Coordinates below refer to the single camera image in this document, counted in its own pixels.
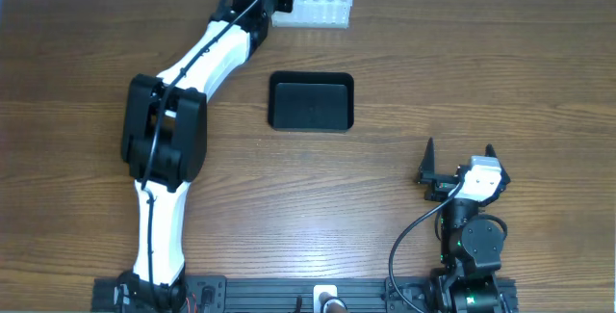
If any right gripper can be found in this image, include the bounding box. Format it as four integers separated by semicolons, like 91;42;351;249
416;137;511;203

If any black tray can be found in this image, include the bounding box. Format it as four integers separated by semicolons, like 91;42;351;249
267;70;356;134

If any black cable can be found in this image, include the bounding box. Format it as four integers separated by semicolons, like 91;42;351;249
387;180;466;313
141;0;281;192

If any white test tube rack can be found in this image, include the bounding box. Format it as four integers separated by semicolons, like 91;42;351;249
270;0;354;29

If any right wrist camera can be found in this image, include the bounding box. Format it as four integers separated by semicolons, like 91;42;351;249
454;155;503;202

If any mounting rail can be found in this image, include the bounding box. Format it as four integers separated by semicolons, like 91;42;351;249
90;274;520;313

